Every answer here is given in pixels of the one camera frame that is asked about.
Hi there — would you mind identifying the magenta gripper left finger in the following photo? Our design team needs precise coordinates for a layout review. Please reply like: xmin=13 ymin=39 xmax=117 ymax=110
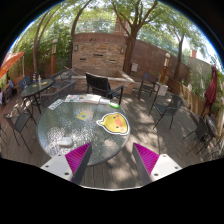
xmin=42 ymin=143 xmax=92 ymax=185

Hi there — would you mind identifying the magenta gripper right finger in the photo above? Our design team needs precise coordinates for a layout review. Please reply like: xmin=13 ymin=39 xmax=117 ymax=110
xmin=132 ymin=143 xmax=181 ymax=185

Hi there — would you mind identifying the round glass patio table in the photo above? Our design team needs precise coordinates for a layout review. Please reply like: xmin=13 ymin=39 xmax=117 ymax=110
xmin=37 ymin=102 xmax=130 ymax=166

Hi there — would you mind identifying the small yellow sticker card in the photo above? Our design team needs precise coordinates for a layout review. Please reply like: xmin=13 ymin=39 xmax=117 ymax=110
xmin=77 ymin=112 xmax=89 ymax=121

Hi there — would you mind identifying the black chair far right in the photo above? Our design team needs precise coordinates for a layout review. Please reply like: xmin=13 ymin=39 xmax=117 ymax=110
xmin=193 ymin=117 xmax=218 ymax=148

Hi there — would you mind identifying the white striped paper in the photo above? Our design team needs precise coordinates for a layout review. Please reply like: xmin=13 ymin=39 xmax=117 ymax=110
xmin=48 ymin=99 xmax=64 ymax=110

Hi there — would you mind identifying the green marker pen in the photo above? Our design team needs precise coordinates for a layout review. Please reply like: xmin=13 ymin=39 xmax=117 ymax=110
xmin=109 ymin=103 xmax=119 ymax=108

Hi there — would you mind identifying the black metal chair right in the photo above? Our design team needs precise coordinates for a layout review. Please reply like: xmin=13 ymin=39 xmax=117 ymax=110
xmin=150 ymin=83 xmax=183 ymax=119

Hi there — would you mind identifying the black metal chair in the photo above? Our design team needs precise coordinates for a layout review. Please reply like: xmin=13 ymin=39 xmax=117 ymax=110
xmin=150 ymin=83 xmax=183 ymax=119
xmin=3 ymin=107 xmax=36 ymax=151

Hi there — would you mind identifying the colourful printed sheet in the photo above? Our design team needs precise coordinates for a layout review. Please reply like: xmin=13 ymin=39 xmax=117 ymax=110
xmin=65 ymin=95 xmax=85 ymax=102

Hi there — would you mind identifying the black metal chair left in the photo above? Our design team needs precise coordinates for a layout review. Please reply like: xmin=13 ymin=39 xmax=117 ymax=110
xmin=3 ymin=107 xmax=36 ymax=151

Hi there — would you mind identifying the black chair at back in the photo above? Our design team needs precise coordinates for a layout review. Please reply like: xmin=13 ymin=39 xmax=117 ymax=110
xmin=138 ymin=72 xmax=158 ymax=96

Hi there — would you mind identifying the black wicker armchair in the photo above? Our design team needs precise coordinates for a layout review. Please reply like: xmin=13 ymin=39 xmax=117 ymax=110
xmin=85 ymin=72 xmax=124 ymax=101

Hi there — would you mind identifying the closed maroon patio umbrella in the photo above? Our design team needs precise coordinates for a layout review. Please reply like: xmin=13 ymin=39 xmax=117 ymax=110
xmin=204 ymin=66 xmax=217 ymax=108

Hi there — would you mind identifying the stone fountain basin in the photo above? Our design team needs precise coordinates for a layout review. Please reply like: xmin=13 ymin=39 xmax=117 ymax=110
xmin=70 ymin=67 xmax=136 ymax=95

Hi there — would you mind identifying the orange open umbrella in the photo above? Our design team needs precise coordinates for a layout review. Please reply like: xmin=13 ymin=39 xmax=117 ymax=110
xmin=0 ymin=52 xmax=24 ymax=79

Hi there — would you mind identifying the wooden lamp post right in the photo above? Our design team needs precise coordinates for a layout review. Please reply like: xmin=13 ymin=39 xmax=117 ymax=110
xmin=160 ymin=52 xmax=170 ymax=83

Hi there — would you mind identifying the wooden lamp post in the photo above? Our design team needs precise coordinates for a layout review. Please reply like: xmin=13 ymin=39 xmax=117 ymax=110
xmin=51 ymin=38 xmax=58 ymax=75
xmin=160 ymin=52 xmax=170 ymax=83

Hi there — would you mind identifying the wooden lamp post left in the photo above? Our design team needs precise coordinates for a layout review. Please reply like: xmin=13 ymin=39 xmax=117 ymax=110
xmin=51 ymin=38 xmax=58 ymax=75

